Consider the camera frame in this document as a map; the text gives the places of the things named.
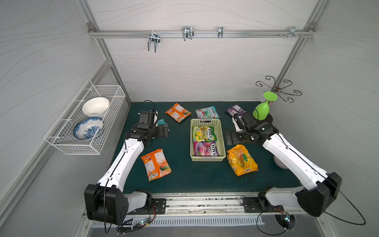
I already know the orange fruits candy bag far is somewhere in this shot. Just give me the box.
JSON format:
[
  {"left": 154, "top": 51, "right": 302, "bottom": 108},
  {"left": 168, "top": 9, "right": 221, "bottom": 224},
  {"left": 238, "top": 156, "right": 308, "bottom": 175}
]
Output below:
[{"left": 165, "top": 103, "right": 191, "bottom": 123}]

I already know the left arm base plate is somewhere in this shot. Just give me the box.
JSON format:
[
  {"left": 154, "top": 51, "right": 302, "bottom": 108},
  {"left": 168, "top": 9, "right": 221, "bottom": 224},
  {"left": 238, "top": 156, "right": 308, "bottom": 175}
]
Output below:
[{"left": 127, "top": 198, "right": 167, "bottom": 215}]

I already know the mint blossom candy bag front-up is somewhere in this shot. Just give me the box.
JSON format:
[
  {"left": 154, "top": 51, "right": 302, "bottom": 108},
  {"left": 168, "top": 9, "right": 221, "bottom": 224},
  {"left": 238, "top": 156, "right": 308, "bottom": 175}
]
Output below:
[{"left": 195, "top": 106, "right": 220, "bottom": 119}]

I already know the green spring tea candy bag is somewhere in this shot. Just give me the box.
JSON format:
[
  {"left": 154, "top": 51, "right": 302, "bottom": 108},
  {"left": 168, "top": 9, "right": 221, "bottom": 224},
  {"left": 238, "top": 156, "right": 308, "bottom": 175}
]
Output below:
[{"left": 192, "top": 126, "right": 217, "bottom": 142}]

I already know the black cable bundle left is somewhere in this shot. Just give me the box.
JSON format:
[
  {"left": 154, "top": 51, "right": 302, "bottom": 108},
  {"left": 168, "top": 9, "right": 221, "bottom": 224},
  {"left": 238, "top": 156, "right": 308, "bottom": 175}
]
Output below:
[{"left": 115, "top": 204, "right": 158, "bottom": 235}]

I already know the teal mint blossom candy bag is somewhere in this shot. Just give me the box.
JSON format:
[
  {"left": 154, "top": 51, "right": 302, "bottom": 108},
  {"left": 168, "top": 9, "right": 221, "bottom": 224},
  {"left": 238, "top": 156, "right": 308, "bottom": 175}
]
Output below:
[{"left": 157, "top": 119, "right": 166, "bottom": 125}]

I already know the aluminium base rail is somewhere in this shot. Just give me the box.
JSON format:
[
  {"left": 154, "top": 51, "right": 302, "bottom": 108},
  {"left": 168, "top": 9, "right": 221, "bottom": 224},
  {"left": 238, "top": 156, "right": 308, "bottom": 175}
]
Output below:
[{"left": 82, "top": 192, "right": 309, "bottom": 218}]

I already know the black metal cup stand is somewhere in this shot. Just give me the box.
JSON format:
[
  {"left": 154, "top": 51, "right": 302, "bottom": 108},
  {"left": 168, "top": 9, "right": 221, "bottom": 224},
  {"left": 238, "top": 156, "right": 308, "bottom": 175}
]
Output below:
[{"left": 268, "top": 79, "right": 302, "bottom": 108}]

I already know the purple berries candy bag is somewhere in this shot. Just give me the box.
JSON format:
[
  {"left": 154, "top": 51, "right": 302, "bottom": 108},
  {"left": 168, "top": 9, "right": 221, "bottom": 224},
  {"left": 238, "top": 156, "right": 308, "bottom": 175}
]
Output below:
[{"left": 193, "top": 141, "right": 219, "bottom": 157}]

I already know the white wire wall basket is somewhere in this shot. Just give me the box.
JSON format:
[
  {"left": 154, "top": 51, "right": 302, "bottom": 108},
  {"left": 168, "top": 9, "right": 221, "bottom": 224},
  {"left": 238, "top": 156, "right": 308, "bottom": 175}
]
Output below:
[{"left": 44, "top": 80, "right": 125, "bottom": 155}]

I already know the metal double hook left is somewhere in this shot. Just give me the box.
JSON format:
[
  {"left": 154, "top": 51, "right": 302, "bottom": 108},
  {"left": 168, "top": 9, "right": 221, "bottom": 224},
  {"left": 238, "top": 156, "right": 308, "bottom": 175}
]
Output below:
[{"left": 148, "top": 33, "right": 160, "bottom": 52}]

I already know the purple candy bag far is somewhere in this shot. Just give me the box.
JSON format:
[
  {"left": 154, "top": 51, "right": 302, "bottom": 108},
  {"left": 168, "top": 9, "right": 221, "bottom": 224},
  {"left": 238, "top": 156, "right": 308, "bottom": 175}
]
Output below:
[{"left": 226, "top": 104, "right": 246, "bottom": 116}]

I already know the metal hook right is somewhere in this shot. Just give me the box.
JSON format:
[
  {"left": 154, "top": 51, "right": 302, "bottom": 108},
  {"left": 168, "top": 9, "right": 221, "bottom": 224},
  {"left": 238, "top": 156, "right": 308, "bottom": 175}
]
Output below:
[{"left": 278, "top": 27, "right": 305, "bottom": 39}]

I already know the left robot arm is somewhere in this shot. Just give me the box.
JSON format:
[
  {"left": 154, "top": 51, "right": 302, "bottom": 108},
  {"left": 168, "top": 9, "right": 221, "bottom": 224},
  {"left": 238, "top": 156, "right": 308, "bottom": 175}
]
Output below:
[{"left": 84, "top": 124, "right": 169, "bottom": 225}]

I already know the metal double hook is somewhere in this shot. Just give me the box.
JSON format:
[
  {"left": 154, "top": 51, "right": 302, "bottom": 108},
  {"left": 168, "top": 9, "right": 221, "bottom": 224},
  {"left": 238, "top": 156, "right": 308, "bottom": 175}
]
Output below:
[
  {"left": 148, "top": 33, "right": 160, "bottom": 52},
  {"left": 182, "top": 26, "right": 194, "bottom": 41}
]

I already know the lilac bowl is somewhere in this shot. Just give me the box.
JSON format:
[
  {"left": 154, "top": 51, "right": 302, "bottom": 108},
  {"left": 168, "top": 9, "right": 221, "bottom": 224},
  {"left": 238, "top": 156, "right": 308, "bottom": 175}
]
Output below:
[{"left": 273, "top": 156, "right": 288, "bottom": 169}]

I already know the metal single hook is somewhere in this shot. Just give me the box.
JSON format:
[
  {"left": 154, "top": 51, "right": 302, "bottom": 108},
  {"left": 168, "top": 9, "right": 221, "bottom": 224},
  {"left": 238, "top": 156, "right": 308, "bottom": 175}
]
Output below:
[{"left": 218, "top": 27, "right": 224, "bottom": 39}]

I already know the green plastic wine glass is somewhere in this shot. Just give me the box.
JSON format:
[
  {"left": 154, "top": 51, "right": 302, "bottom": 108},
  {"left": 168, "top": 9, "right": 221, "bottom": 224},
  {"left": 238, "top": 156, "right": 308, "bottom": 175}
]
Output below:
[{"left": 253, "top": 91, "right": 278, "bottom": 120}]

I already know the black cable right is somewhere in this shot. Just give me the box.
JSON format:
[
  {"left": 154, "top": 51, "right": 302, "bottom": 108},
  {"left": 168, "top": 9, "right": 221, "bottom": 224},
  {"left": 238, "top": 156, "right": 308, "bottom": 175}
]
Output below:
[{"left": 256, "top": 177, "right": 367, "bottom": 237}]

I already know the metal double hook middle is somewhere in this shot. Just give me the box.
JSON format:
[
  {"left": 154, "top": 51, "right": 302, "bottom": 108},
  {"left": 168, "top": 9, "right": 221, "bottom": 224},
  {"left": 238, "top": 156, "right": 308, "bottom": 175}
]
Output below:
[{"left": 182, "top": 26, "right": 194, "bottom": 41}]

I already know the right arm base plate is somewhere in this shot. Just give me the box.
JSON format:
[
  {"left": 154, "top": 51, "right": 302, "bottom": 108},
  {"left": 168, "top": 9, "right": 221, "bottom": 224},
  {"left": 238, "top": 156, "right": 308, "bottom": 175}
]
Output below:
[{"left": 239, "top": 196, "right": 284, "bottom": 213}]

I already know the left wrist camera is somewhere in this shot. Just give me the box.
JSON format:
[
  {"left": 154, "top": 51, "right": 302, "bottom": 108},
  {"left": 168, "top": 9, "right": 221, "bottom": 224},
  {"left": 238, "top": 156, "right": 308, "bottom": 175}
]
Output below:
[{"left": 137, "top": 110, "right": 158, "bottom": 130}]

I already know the blue floral plate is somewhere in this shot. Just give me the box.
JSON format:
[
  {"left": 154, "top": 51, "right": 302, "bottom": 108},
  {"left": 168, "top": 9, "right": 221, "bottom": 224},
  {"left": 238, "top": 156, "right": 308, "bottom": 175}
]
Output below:
[{"left": 73, "top": 117, "right": 104, "bottom": 140}]

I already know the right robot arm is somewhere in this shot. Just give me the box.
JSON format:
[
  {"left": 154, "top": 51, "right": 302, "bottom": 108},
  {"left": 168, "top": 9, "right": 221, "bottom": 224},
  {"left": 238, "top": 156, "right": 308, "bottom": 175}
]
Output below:
[{"left": 226, "top": 112, "right": 342, "bottom": 217}]

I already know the aluminium top rail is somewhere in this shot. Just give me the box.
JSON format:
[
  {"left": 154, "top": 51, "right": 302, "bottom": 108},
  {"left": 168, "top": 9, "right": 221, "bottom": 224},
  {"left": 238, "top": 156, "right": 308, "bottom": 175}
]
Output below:
[{"left": 89, "top": 29, "right": 316, "bottom": 39}]

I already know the light green plastic basket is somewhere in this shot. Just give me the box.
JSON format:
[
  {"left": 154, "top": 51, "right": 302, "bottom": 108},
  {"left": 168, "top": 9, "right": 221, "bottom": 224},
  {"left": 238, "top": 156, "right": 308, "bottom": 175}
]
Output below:
[{"left": 190, "top": 118, "right": 226, "bottom": 162}]

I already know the white bowl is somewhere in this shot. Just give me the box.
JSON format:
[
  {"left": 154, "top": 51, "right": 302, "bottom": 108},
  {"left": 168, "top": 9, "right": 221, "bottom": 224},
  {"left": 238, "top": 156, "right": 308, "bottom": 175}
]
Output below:
[{"left": 82, "top": 97, "right": 110, "bottom": 118}]

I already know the orange candy bag near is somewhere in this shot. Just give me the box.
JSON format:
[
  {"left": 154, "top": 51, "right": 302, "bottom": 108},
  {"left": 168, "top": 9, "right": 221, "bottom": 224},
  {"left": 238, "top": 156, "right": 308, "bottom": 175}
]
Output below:
[{"left": 141, "top": 149, "right": 172, "bottom": 182}]

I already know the yellow orange candy bag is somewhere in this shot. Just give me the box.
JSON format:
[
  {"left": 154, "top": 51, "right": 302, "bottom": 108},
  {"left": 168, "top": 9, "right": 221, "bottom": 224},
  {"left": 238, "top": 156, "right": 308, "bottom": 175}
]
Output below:
[{"left": 227, "top": 144, "right": 258, "bottom": 176}]

